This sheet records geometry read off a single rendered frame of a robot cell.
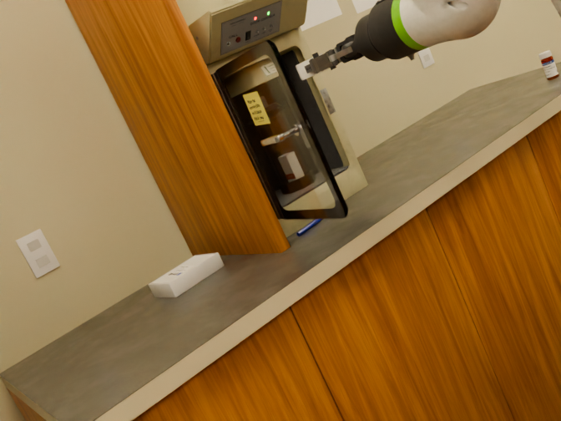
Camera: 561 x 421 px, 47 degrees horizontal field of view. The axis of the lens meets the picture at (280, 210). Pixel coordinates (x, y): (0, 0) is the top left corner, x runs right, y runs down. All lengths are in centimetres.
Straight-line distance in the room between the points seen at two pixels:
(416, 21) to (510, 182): 95
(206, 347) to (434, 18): 68
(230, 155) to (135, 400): 62
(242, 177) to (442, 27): 72
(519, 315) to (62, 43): 145
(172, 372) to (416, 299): 63
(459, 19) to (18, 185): 128
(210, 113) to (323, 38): 97
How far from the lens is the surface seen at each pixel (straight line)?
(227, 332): 122
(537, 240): 190
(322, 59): 110
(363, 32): 104
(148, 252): 193
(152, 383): 117
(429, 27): 94
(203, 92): 149
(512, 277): 180
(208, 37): 154
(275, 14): 166
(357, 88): 243
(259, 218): 153
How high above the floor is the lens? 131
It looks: 11 degrees down
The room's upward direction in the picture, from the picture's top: 25 degrees counter-clockwise
